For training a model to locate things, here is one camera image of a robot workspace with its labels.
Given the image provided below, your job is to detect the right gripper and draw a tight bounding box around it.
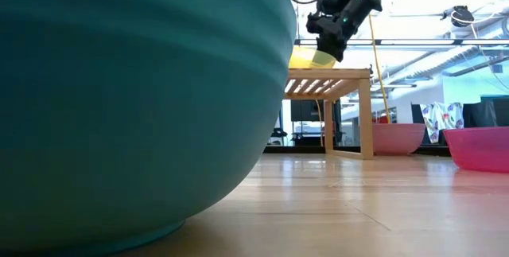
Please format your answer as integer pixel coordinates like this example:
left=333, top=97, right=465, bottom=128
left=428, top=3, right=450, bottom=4
left=305, top=0, right=383, bottom=63

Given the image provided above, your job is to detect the large light pink bowl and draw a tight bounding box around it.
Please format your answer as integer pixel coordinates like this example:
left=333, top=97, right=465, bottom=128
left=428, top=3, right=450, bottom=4
left=371, top=123, right=426, bottom=157

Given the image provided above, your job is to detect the black round hanging device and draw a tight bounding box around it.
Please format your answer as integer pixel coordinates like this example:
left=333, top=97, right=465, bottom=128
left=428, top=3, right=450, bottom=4
left=440, top=5, right=476, bottom=28

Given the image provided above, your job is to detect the long ceiling light rail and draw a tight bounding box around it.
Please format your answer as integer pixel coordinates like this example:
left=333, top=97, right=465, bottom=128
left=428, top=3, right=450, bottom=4
left=293, top=38, right=509, bottom=47

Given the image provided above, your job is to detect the magenta translucent bowl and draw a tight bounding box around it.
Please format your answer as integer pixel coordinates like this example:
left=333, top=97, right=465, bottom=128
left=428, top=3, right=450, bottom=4
left=443, top=126, right=509, bottom=173

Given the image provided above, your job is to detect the patterned colourful cloth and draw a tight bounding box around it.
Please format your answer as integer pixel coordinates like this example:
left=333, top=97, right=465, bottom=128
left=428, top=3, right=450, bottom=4
left=419, top=101, right=465, bottom=145

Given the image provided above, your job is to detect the black monitor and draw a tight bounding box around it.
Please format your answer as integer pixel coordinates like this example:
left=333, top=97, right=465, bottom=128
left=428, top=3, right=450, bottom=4
left=290, top=99, right=325, bottom=123

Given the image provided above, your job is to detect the wooden slatted shelf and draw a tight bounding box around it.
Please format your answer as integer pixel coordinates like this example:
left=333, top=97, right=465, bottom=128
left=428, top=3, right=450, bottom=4
left=283, top=68, right=375, bottom=161

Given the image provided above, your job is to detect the yellow translucent bowl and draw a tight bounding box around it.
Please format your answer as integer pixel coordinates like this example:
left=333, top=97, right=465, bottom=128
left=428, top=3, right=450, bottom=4
left=289, top=45, right=337, bottom=70

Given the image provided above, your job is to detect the yellow cable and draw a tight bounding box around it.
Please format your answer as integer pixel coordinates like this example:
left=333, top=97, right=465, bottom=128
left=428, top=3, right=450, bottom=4
left=367, top=12, right=391, bottom=125

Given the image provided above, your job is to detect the black office chair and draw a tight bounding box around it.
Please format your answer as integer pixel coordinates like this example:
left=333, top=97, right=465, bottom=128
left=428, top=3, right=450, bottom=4
left=269, top=127, right=288, bottom=146

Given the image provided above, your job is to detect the large teal bowl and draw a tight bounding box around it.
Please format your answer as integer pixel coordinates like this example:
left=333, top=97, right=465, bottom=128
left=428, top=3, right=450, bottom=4
left=0, top=0, right=298, bottom=257

